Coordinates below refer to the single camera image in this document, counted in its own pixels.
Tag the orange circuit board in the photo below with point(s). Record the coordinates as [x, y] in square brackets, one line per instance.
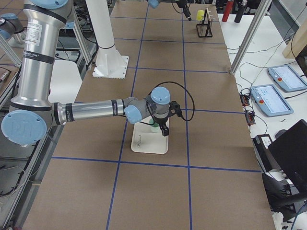
[245, 99]

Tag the beige plastic tray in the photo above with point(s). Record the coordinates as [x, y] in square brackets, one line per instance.
[148, 139]

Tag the yellow cup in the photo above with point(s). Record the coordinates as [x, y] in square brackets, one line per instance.
[200, 15]

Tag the far teach pendant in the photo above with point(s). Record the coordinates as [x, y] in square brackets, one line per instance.
[287, 78]

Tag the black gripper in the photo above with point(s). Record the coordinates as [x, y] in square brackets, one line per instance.
[161, 123]
[186, 14]

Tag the red thermos bottle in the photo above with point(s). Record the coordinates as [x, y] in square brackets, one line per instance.
[227, 10]

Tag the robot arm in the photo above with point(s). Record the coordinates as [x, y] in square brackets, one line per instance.
[32, 114]
[155, 3]

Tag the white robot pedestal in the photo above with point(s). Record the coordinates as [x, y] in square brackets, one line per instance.
[109, 62]

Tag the aluminium frame post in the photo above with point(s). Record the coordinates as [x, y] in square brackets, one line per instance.
[256, 21]

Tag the black wire cup rack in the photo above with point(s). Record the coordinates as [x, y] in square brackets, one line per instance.
[204, 27]

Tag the near teach pendant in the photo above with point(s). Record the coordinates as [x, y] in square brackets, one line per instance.
[270, 101]

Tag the black laptop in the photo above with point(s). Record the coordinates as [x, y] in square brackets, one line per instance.
[290, 152]

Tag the black box device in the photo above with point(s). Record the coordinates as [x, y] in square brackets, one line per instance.
[261, 143]

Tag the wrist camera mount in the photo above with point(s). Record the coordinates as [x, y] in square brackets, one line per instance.
[174, 109]

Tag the black thermos bottle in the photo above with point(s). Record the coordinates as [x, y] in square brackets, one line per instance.
[240, 12]

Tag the teach pendant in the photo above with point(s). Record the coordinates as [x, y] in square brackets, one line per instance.
[270, 101]
[287, 78]

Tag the mint green cup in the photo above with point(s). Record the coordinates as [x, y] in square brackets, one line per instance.
[154, 126]

